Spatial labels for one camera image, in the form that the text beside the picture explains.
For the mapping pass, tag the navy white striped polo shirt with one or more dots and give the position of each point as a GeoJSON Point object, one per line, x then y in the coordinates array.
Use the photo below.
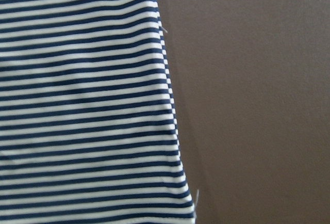
{"type": "Point", "coordinates": [88, 127]}

